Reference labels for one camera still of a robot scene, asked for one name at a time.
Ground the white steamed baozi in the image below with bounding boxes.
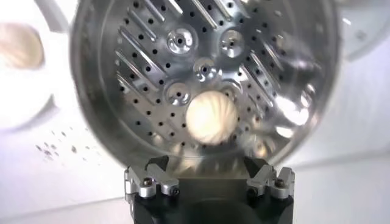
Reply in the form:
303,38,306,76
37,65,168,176
0,23,46,70
185,90,239,145

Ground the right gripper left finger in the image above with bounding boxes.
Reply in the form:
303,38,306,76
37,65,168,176
124,155,180,201

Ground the large white plate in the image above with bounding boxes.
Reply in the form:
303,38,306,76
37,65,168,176
0,12,62,135

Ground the stainless steel steamer basket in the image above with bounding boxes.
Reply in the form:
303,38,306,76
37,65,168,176
69,0,341,171

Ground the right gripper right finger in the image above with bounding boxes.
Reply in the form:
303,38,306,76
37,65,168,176
243,156,296,200

